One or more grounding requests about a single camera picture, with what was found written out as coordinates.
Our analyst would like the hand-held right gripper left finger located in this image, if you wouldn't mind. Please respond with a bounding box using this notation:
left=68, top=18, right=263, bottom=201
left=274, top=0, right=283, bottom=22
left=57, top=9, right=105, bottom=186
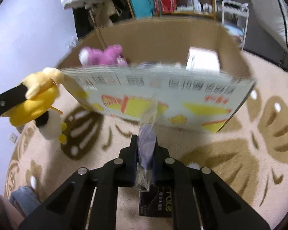
left=18, top=134, right=138, bottom=230

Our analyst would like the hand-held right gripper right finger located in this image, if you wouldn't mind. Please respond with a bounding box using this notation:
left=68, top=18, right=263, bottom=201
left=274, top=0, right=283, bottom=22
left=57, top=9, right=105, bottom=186
left=154, top=136, right=270, bottom=230

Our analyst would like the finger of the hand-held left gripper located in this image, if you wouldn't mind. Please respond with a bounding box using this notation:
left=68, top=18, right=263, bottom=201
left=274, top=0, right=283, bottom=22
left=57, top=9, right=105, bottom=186
left=0, top=84, right=28, bottom=125

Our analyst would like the clear packet with purple item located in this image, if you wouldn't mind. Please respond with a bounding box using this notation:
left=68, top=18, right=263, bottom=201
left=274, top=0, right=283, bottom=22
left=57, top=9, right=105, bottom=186
left=135, top=93, right=159, bottom=192

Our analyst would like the yellow plush toy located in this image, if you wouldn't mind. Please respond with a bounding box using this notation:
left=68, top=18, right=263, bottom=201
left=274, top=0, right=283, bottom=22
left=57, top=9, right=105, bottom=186
left=9, top=67, right=69, bottom=143

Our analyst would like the printed cardboard box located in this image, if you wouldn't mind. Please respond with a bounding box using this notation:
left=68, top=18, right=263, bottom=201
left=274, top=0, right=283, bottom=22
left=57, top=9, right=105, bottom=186
left=55, top=17, right=256, bottom=135

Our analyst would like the pink plush toy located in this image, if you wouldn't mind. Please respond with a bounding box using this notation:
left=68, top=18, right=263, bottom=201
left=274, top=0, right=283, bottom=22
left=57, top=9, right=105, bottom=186
left=79, top=44, right=127, bottom=67

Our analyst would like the green and white tissue pack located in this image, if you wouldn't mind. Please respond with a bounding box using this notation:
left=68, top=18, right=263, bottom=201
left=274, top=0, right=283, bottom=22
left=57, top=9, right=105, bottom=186
left=186, top=47, right=220, bottom=73

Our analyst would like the black packet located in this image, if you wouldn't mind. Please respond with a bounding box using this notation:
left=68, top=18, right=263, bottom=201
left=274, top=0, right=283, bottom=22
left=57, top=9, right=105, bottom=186
left=138, top=184, right=172, bottom=217

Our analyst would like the beige patterned blanket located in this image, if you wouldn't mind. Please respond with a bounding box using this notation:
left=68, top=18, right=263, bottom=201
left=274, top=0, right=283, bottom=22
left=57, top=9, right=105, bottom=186
left=3, top=50, right=288, bottom=230

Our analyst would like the blue denim cloth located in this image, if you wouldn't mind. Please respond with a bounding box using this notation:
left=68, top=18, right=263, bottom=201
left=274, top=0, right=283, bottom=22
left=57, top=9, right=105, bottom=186
left=10, top=186, right=40, bottom=217

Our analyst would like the black coat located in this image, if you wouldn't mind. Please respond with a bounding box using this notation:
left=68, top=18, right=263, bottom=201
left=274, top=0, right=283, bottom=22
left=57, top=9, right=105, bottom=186
left=73, top=5, right=96, bottom=41

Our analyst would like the beige coat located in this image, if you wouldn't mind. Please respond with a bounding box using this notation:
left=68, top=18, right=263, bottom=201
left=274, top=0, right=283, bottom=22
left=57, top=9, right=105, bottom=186
left=89, top=0, right=118, bottom=29

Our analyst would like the teal bag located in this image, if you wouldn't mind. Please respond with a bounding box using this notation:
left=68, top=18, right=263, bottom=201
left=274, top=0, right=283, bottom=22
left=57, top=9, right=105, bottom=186
left=128, top=0, right=155, bottom=18

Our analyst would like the group of small bottles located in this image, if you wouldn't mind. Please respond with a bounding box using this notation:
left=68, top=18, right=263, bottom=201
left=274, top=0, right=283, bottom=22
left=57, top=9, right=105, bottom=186
left=185, top=0, right=213, bottom=11

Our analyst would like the white trolley cart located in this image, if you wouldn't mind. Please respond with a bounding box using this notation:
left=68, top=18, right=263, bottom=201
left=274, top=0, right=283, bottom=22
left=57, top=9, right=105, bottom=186
left=221, top=0, right=249, bottom=51

